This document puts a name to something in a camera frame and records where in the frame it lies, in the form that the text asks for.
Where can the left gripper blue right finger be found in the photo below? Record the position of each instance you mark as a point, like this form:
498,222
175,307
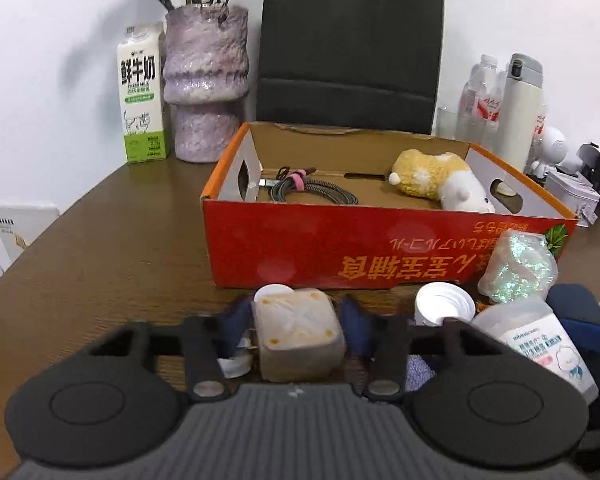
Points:
357,325

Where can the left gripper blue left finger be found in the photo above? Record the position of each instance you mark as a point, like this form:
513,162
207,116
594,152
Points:
235,321

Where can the iridescent plastic bag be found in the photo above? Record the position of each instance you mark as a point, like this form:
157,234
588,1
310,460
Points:
520,266

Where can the white yellow plush sheep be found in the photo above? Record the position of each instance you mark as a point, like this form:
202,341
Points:
446,178

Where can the navy zipper pouch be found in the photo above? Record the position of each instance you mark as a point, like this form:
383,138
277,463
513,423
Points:
578,311

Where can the white earbud case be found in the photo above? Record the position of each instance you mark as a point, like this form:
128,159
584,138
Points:
240,364

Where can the purple cloth mat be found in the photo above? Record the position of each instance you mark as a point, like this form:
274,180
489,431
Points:
418,372

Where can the red cardboard box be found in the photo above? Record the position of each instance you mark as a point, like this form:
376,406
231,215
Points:
312,207

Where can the clear glass cup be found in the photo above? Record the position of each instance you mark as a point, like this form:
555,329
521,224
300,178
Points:
445,124

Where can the white book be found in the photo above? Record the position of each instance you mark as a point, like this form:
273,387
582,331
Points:
22,224

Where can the left water bottle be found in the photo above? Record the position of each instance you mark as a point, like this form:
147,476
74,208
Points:
480,103

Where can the purple ceramic vase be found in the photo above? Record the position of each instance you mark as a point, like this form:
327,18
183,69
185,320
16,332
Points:
205,77

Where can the white tin box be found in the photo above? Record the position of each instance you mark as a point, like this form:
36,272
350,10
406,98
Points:
575,192

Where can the white round speaker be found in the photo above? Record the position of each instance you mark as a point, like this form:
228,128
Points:
550,149

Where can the white thermos bottle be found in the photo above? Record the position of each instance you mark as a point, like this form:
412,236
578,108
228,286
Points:
522,102

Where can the milk carton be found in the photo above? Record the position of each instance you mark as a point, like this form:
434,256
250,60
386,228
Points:
145,117

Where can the black paper bag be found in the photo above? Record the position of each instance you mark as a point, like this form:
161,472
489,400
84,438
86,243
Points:
350,63

